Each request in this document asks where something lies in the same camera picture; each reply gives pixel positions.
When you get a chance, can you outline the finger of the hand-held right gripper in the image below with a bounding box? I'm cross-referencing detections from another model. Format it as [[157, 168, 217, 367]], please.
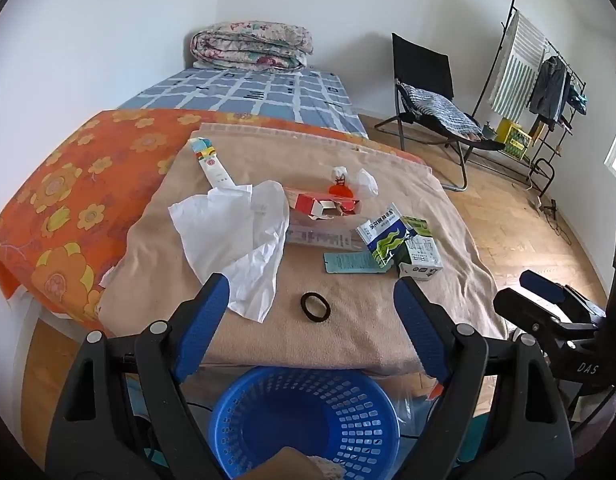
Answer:
[[519, 269, 609, 317], [492, 287, 596, 348]]

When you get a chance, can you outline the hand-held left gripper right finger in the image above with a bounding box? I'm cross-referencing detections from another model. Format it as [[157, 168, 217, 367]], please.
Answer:
[[393, 276, 576, 480]]

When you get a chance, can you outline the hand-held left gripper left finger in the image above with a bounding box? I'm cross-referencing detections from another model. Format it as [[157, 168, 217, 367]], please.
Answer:
[[44, 273, 231, 480]]

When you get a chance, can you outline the white milk carton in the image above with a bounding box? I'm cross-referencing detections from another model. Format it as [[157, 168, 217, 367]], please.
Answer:
[[397, 215, 444, 281]]

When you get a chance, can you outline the white tissue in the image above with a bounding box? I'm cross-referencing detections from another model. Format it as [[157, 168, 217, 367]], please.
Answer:
[[168, 180, 291, 324]]

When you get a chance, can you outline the green and white medicine box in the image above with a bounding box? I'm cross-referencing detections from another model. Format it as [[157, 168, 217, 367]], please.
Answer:
[[356, 202, 414, 269]]

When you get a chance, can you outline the teal paper card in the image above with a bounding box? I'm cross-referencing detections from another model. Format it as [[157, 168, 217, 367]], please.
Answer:
[[323, 252, 389, 275]]

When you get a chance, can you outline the black hair tie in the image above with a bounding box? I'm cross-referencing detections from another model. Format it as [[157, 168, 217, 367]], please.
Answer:
[[300, 292, 332, 321]]

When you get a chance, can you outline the blue plastic basket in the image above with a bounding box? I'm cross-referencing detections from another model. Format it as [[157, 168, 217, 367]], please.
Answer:
[[208, 365, 401, 480]]

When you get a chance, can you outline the red and white box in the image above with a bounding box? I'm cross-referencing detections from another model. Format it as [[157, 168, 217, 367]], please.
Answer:
[[284, 186, 363, 221]]

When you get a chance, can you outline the clear plastic bag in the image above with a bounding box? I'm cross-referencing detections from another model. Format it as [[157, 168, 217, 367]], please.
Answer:
[[394, 372, 441, 436]]

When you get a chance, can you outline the beige blanket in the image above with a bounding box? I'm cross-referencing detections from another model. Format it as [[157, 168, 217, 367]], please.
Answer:
[[97, 122, 509, 377]]

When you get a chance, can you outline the yellow crate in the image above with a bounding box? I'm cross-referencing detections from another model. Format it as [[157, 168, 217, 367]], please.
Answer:
[[492, 117, 534, 160]]

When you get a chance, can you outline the white toothpaste tube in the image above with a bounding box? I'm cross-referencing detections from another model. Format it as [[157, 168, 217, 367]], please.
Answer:
[[190, 138, 236, 191]]

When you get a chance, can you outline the clear plastic wrapper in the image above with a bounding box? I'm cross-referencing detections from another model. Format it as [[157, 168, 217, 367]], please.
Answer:
[[352, 168, 379, 197]]

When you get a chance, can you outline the black drying rack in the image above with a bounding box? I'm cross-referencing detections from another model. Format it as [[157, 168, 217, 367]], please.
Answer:
[[470, 0, 589, 196]]

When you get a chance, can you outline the small bottle with orange cap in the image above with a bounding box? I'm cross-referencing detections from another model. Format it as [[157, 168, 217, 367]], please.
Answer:
[[328, 166, 355, 200]]

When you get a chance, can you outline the orange floral bed sheet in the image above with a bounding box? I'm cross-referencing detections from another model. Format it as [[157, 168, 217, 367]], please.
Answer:
[[0, 108, 429, 337]]

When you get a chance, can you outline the grey jacket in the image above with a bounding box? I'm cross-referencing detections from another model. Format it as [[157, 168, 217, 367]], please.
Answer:
[[526, 55, 571, 122]]

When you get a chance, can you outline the checkered cloth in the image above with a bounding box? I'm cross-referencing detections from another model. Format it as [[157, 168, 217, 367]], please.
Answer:
[[401, 84, 484, 136]]

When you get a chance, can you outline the striped towel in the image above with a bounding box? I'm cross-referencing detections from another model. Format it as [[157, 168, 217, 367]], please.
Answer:
[[489, 10, 550, 118]]

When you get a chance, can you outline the blue checkered bed sheet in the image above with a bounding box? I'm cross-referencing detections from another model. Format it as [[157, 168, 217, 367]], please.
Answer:
[[117, 65, 370, 137]]

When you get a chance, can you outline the black folding chair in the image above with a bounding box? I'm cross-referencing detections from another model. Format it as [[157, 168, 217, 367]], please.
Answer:
[[374, 33, 507, 192]]

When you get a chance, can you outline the folded floral quilt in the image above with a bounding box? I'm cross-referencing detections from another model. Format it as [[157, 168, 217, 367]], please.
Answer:
[[190, 21, 314, 71]]

